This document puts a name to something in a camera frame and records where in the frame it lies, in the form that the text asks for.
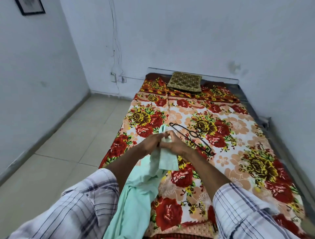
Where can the person's left hand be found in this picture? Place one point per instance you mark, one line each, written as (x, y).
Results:
(150, 143)

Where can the person's right hand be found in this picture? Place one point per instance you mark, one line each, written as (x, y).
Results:
(176, 145)

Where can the person's left fingers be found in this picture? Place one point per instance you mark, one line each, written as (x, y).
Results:
(161, 137)

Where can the person's right fingers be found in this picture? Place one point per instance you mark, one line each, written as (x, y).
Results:
(168, 137)

